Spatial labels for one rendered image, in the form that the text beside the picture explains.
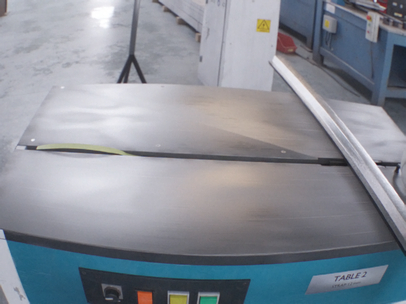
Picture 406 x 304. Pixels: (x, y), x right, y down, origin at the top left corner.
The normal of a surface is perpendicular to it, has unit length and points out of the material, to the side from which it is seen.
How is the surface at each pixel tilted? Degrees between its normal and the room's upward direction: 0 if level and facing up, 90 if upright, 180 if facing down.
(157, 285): 90
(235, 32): 90
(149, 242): 0
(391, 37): 90
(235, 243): 0
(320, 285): 90
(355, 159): 75
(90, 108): 0
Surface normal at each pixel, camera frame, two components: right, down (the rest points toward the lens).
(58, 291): 0.07, 0.50
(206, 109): 0.09, -0.87
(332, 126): -0.92, -0.22
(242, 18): 0.30, 0.50
